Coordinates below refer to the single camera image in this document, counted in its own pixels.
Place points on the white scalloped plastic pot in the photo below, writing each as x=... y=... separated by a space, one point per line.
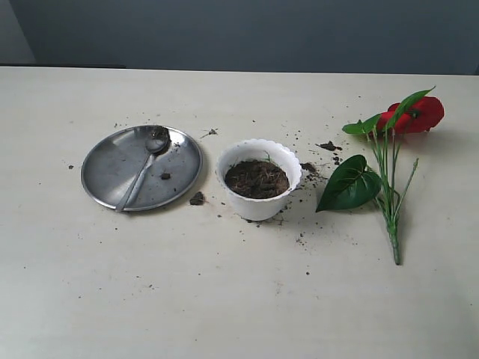
x=261 y=150

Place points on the steel spoon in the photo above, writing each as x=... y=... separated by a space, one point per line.
x=156 y=142

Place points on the dark brown potting soil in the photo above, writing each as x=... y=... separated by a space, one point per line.
x=257 y=179

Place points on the artificial red flower plant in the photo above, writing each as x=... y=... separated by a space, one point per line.
x=354 y=182

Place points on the soil clump near plate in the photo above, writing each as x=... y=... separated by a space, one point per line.
x=198 y=199

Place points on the soil clump near flower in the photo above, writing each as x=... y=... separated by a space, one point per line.
x=329 y=146

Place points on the round steel plate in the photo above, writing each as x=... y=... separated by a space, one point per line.
x=112 y=164

